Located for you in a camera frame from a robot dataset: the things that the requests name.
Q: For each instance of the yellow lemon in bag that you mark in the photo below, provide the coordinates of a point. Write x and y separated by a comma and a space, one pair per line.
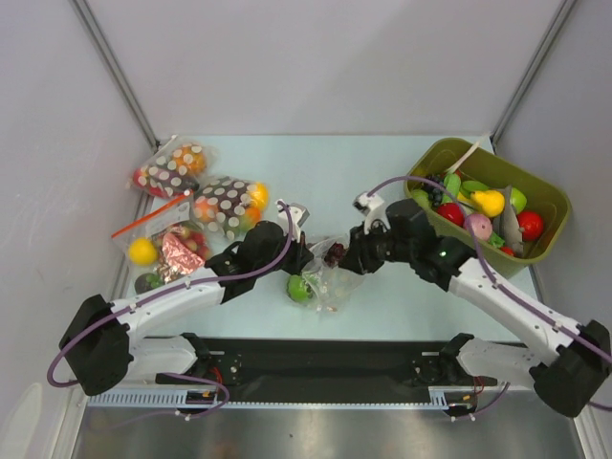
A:
142, 252

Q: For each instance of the grey fake fish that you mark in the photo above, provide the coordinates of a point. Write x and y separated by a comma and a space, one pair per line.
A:
506, 224

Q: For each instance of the white cable duct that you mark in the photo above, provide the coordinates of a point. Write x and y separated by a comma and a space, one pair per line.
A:
430, 398

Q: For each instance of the polka dot bag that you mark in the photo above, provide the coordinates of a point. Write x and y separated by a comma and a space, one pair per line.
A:
229, 206
180, 165

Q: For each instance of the olive green plastic bin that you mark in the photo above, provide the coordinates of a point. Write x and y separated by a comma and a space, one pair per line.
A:
543, 198

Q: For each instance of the red apple in bin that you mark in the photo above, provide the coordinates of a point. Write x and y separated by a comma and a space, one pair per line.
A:
531, 225

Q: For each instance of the clear zip top bag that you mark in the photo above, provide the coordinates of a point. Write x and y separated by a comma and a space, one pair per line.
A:
331, 287

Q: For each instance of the green starfruit in bin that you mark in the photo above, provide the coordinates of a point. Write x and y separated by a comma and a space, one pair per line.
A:
470, 186

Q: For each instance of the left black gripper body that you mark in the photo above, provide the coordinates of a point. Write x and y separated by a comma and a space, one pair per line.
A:
291, 260

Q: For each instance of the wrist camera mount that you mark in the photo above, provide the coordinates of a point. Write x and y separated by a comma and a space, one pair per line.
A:
291, 218
372, 207

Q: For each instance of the orange zip clear bag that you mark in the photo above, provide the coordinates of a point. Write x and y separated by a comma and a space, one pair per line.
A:
178, 237

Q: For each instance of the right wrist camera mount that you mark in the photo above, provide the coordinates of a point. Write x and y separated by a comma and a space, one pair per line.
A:
372, 207

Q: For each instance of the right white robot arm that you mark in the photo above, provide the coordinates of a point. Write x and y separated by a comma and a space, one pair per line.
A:
563, 361

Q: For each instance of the yellow fake lemon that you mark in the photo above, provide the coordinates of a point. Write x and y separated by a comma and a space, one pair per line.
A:
488, 202

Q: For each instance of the pink onion in bin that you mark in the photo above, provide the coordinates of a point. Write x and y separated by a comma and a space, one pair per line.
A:
480, 225

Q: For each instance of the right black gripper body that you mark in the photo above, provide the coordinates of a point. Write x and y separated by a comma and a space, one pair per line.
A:
360, 248

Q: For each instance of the green lettuce in bin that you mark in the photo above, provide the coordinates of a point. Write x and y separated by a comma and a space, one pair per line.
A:
496, 241

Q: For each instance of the purple fake grape bunch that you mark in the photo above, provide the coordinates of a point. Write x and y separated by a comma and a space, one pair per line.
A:
334, 255

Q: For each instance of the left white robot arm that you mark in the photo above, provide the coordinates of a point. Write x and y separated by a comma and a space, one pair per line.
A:
108, 343

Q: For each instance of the green apple in bin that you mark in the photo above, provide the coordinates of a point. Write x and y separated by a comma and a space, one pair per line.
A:
518, 200

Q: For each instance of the polka dot bag far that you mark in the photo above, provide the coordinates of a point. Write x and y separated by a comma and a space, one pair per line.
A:
180, 165

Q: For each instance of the green fake apple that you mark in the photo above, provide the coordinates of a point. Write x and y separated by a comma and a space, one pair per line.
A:
298, 290

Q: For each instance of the polka dot bag near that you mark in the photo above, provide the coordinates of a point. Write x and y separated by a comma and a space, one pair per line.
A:
229, 206

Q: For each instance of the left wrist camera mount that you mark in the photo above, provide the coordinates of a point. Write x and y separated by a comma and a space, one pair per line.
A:
291, 218

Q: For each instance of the red tomato in bin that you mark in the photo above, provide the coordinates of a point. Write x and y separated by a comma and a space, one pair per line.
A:
453, 213

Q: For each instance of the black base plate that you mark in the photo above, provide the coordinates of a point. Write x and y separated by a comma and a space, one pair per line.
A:
316, 367

